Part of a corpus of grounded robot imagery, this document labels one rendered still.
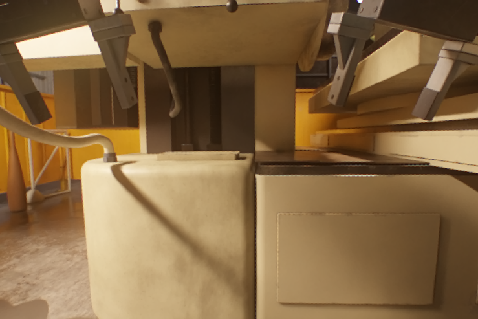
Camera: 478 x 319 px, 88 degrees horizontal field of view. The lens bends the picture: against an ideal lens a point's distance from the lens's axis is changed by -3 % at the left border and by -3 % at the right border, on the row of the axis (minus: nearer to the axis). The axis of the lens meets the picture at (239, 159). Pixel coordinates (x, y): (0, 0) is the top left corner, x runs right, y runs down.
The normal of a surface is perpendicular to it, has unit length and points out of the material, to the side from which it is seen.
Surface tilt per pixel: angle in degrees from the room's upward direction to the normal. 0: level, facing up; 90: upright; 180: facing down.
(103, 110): 90
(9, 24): 113
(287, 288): 90
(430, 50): 90
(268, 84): 90
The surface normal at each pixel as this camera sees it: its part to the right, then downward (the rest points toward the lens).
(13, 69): 0.98, -0.13
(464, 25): 0.08, 0.48
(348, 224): -0.07, 0.09
